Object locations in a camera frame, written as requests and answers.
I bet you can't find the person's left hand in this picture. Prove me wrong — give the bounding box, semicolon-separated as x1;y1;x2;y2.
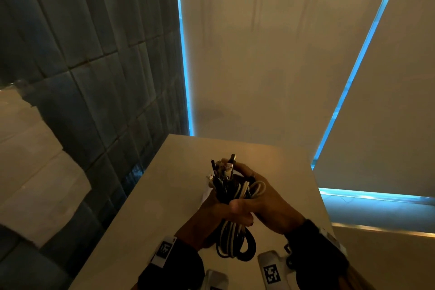
175;188;255;251

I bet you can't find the person's right hand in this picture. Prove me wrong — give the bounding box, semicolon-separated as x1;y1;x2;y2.
221;159;306;235

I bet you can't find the white plastic pouch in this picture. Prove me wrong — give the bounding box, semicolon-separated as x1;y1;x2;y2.
200;177;215;204

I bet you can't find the bundle of black white cables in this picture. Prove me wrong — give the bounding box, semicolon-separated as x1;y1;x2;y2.
207;154;267;262

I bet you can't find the white table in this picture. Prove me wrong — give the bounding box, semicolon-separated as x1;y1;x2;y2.
69;134;337;290

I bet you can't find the window sill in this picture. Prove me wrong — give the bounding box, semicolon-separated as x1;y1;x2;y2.
319;188;435;238

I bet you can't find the white pillow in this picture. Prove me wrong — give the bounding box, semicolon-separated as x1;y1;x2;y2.
0;89;92;248

